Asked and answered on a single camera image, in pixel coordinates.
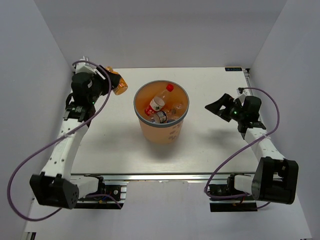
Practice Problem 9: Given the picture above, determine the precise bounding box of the small orange juice bottle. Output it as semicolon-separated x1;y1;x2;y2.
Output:
106;66;128;96

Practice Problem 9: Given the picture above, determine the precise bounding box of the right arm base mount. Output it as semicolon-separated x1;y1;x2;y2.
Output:
206;173;258;213

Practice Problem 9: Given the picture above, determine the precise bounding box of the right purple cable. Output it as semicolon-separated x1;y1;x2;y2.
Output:
203;87;280;210

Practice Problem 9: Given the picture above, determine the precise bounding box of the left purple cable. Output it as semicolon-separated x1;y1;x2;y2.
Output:
6;60;125;222

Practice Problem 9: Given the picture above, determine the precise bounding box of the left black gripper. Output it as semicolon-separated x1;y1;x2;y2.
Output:
88;65;121;104

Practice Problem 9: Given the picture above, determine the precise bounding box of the right blue table sticker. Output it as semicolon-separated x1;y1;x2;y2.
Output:
224;67;243;72

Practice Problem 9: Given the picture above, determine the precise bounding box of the aluminium table rail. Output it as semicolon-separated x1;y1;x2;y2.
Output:
69;172;258;182

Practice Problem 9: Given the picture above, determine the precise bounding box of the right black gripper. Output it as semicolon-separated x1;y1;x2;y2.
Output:
205;93;246;122

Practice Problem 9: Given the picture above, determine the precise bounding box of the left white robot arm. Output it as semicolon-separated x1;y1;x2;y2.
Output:
29;63;128;209

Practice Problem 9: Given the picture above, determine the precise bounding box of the orange plastic bin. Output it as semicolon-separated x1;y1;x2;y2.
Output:
133;80;190;144

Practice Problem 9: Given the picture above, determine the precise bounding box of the clear bottle red label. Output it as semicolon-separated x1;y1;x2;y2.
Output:
144;83;174;116

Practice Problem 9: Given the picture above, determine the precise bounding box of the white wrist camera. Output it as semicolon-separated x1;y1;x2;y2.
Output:
234;87;247;105
73;62;106;80

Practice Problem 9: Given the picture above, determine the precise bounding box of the clear bottle blue label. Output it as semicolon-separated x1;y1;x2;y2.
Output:
170;102;185;121

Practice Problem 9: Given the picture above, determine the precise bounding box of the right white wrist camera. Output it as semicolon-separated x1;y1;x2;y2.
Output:
234;87;247;105

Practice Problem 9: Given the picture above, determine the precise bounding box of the purple cable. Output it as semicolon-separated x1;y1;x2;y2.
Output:
6;60;125;222
203;87;280;210

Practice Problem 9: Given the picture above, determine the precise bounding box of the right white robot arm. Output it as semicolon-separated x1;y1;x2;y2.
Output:
204;93;299;205

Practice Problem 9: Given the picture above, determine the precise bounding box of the clear bottle black cap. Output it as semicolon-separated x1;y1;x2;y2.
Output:
152;110;168;124

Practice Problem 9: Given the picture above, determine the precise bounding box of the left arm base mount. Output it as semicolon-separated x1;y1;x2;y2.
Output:
71;174;127;210

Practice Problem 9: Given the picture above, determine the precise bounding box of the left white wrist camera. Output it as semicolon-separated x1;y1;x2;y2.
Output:
73;62;106;80

